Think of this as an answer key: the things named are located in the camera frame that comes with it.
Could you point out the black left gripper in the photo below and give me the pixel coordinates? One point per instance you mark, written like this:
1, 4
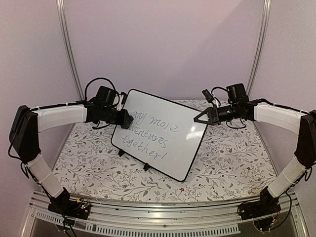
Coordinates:
123, 121

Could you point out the black whiteboard foot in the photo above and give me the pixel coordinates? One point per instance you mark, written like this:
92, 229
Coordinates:
146, 167
121, 152

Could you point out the small black-framed whiteboard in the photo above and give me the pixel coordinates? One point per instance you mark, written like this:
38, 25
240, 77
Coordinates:
162, 134

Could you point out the left aluminium frame post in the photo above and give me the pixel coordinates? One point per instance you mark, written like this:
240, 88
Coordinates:
68, 48

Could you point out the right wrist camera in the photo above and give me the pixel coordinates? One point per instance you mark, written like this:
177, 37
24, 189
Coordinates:
210, 97

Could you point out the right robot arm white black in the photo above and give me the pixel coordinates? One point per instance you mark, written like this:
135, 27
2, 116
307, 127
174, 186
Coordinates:
288, 133

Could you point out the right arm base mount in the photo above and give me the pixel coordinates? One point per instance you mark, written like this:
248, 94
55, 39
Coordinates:
259, 209

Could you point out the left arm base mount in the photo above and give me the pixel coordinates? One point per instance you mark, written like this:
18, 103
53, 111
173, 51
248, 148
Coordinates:
63, 205

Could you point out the aluminium front rail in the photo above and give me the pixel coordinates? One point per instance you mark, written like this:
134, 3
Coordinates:
117, 218

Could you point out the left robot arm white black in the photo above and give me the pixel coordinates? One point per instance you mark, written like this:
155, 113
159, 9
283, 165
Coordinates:
29, 124

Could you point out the floral patterned table mat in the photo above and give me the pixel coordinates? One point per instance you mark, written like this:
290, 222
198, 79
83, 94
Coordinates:
231, 163

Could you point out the black left whiteboard foot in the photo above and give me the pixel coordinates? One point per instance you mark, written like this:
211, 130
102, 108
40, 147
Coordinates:
121, 152

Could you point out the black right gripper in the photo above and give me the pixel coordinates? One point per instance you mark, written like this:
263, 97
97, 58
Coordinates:
211, 115

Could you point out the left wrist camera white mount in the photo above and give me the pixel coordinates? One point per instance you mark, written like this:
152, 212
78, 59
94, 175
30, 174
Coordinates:
122, 99

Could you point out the right aluminium frame post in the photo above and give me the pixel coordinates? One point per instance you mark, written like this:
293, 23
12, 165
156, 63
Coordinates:
260, 45

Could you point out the black right whiteboard foot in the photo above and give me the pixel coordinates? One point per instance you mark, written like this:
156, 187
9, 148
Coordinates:
146, 167

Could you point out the aluminium frame post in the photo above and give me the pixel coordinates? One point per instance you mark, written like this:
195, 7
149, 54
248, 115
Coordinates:
68, 48
260, 45

